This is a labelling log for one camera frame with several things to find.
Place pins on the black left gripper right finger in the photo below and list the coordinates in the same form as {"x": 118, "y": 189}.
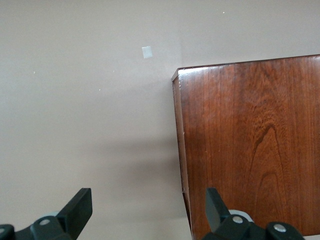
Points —
{"x": 217, "y": 215}

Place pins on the dark brown wooden cabinet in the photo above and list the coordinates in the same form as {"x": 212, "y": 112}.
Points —
{"x": 250, "y": 150}

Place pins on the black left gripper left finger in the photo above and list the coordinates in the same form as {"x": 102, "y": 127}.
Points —
{"x": 75, "y": 215}

